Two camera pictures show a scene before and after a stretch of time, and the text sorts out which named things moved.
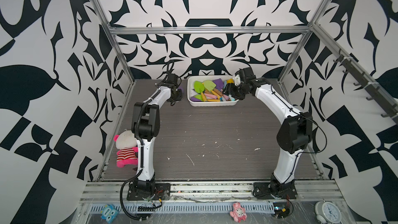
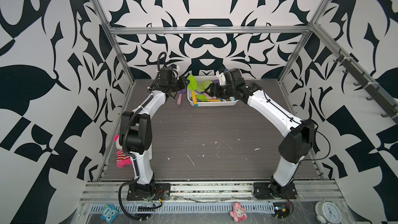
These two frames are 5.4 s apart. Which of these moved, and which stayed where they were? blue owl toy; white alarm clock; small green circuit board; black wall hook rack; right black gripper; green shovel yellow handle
Moved: green shovel yellow handle; right black gripper
Stayed: white alarm clock; blue owl toy; black wall hook rack; small green circuit board
